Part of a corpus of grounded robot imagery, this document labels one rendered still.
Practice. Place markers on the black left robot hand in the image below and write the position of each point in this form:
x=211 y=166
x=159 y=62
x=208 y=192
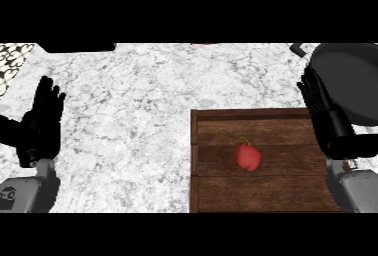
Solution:
x=41 y=123

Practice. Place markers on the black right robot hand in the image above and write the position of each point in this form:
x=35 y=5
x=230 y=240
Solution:
x=330 y=126

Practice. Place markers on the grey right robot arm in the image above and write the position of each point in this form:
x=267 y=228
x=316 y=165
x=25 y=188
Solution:
x=354 y=186

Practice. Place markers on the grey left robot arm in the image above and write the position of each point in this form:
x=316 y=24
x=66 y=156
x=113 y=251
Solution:
x=29 y=190

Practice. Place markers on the red bell pepper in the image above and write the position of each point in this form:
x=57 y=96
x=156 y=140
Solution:
x=246 y=156

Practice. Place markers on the brown wooden tray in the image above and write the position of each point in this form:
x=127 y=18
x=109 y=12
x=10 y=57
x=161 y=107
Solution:
x=255 y=186

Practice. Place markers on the black and white patterned object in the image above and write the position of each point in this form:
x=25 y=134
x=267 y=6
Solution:
x=8 y=63

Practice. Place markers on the black appliance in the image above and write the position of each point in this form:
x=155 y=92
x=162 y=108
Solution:
x=78 y=47

